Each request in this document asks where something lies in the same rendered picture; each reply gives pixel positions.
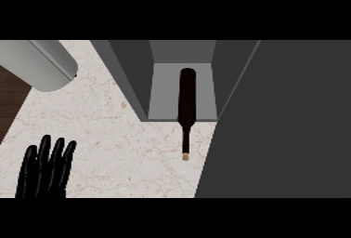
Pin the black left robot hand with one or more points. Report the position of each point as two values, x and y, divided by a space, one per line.
45 173

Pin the pale grey rounded appliance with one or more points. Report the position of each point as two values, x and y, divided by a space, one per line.
39 63

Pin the dark wine bottle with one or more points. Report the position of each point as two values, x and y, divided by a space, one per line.
187 102

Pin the dark grey cabinet door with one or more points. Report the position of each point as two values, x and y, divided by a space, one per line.
284 124

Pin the grey open cabinet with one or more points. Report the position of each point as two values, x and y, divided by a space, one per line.
184 89

